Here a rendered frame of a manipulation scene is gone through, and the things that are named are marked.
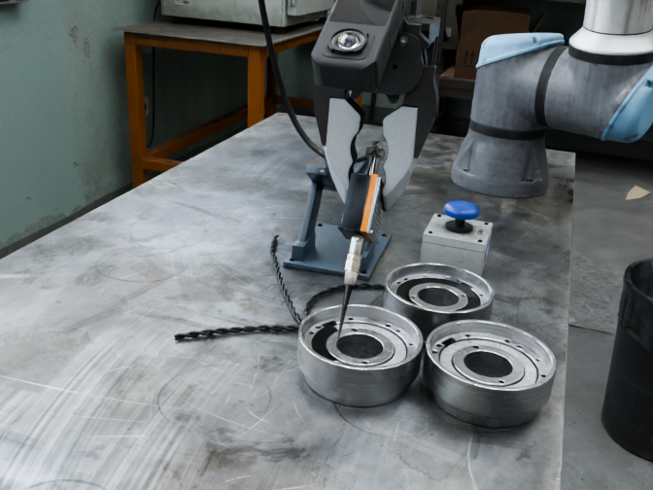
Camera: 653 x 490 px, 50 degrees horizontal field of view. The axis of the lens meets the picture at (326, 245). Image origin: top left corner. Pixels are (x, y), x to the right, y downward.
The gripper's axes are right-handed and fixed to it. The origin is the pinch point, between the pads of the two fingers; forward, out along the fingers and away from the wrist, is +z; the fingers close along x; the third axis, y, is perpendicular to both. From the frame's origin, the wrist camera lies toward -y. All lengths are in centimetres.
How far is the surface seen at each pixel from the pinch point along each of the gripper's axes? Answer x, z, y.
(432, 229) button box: -3.8, 10.5, 21.0
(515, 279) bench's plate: -13.7, 15.0, 21.3
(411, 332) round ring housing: -5.1, 11.7, -0.5
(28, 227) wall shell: 149, 81, 139
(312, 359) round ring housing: 1.7, 11.5, -7.8
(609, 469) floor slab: -46, 95, 95
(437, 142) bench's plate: 3, 15, 76
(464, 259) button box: -7.9, 12.7, 19.2
